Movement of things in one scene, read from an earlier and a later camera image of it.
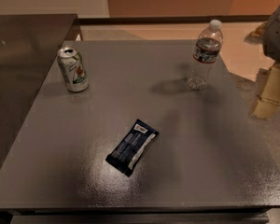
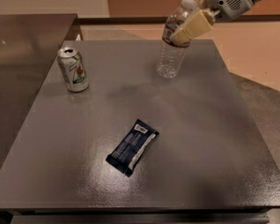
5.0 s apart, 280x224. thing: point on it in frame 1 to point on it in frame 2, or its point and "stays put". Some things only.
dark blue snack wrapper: [124, 155] stays put
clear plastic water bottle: [208, 47] to [173, 54]
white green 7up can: [73, 69] stays put
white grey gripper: [277, 36] to [228, 1]
